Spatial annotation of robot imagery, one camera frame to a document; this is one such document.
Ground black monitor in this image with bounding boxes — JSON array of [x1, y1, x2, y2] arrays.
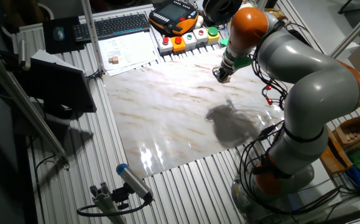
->
[[17, 57, 98, 114]]

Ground orange wooden crate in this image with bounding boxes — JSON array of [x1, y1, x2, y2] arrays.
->
[[319, 129, 354, 175]]

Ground white box red mushroom button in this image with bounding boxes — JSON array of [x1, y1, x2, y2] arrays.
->
[[157, 36, 174, 56]]

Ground white box small red button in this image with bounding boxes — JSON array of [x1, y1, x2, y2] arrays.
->
[[193, 27, 210, 47]]

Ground black orange teach pendant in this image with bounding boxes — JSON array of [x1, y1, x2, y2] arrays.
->
[[148, 0, 200, 36]]

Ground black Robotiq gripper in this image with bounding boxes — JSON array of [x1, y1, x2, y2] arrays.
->
[[212, 66, 235, 84]]

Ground black mouse pad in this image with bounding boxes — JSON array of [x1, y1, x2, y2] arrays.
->
[[42, 16, 86, 55]]

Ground grey exterior camera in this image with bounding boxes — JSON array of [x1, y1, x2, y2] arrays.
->
[[17, 39, 31, 71]]

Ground black camera clamp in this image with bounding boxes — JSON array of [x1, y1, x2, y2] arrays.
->
[[111, 183, 134, 211]]

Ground grey computer mouse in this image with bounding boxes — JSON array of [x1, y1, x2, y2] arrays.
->
[[52, 26, 65, 42]]

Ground cardboard box of wooden blocks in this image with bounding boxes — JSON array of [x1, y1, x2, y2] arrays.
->
[[331, 113, 360, 147]]

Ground yellow box green button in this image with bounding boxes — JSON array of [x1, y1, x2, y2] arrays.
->
[[206, 26, 221, 45]]

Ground printed paper sheets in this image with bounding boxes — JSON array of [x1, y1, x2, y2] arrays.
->
[[98, 30, 159, 77]]

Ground black keyboard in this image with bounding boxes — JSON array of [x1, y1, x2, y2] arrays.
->
[[72, 13, 151, 43]]

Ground aluminium profile post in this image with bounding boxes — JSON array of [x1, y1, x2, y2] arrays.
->
[[80, 0, 106, 75]]

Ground white box green button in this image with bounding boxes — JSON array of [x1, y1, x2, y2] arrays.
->
[[182, 32, 198, 51]]

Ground white marble pattern sheet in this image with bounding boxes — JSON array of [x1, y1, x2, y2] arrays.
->
[[101, 48, 288, 180]]

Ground orange box red mushroom button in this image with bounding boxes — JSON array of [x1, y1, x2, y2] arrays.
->
[[170, 35, 187, 53]]

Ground short aluminium profile mount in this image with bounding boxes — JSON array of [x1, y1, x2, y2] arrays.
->
[[89, 182, 127, 224]]

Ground black camera cable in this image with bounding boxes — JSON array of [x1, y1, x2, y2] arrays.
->
[[76, 198, 149, 218]]

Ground long diagonal aluminium frame bar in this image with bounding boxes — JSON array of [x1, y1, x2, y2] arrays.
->
[[0, 43, 70, 170]]

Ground slanted aluminium frame post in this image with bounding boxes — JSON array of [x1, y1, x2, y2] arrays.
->
[[330, 1, 360, 59]]

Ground white loose sheet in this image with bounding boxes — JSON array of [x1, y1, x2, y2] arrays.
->
[[30, 49, 84, 74]]

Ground silver camera with blue end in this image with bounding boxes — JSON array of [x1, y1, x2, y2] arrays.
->
[[116, 163, 154, 202]]

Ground black round spool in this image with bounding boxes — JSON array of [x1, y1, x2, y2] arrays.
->
[[201, 0, 243, 24]]

